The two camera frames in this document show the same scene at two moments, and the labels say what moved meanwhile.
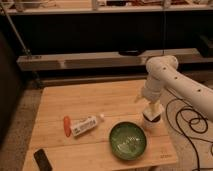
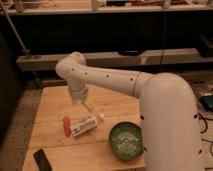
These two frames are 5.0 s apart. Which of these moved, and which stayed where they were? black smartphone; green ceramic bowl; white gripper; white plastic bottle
Moved: white gripper
Stayed: white plastic bottle; black smartphone; green ceramic bowl
